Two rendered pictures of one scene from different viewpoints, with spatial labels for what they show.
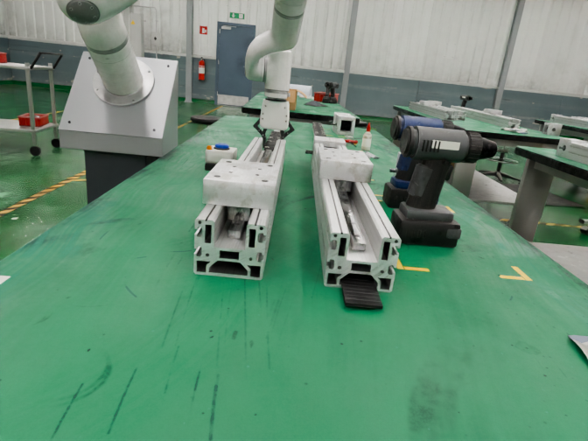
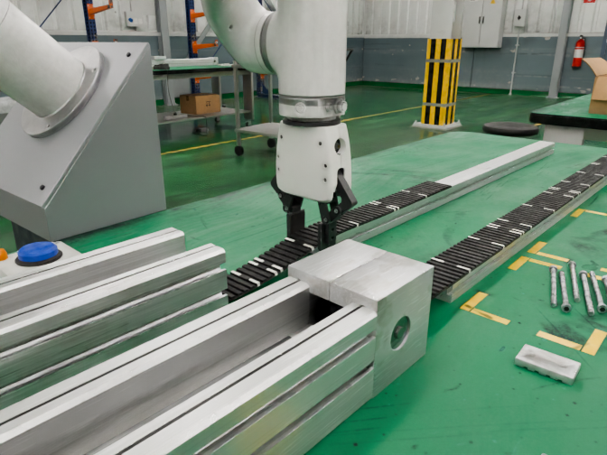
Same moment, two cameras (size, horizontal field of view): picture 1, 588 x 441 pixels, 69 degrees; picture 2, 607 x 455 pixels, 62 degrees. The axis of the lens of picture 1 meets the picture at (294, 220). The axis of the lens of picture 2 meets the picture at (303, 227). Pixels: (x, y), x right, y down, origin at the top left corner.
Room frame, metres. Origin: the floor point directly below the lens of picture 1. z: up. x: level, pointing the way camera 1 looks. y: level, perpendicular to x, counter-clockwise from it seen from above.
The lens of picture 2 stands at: (1.07, -0.34, 1.07)
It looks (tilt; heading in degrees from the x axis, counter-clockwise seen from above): 20 degrees down; 44
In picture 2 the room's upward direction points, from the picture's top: straight up
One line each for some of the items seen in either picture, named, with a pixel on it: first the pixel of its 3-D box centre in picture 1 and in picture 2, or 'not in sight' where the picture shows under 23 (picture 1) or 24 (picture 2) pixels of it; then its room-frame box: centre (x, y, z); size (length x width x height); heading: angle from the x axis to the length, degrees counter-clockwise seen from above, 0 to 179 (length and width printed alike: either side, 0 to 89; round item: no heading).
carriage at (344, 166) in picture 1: (341, 169); not in sight; (0.97, -0.10, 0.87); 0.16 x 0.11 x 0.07; 1
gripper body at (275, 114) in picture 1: (275, 113); (311, 154); (1.55, 0.10, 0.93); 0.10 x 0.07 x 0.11; 91
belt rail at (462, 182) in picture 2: not in sight; (467, 181); (2.04, 0.11, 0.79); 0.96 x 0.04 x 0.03; 1
